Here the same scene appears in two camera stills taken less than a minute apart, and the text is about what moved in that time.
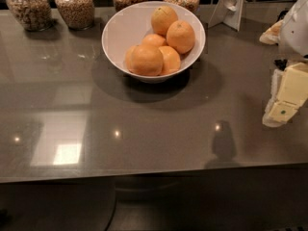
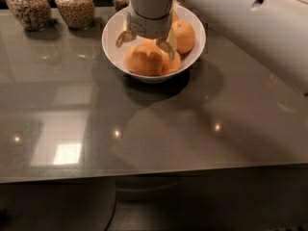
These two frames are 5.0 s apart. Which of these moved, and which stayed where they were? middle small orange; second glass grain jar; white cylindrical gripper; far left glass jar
Moved: white cylindrical gripper
Stayed: middle small orange; far left glass jar; second glass grain jar
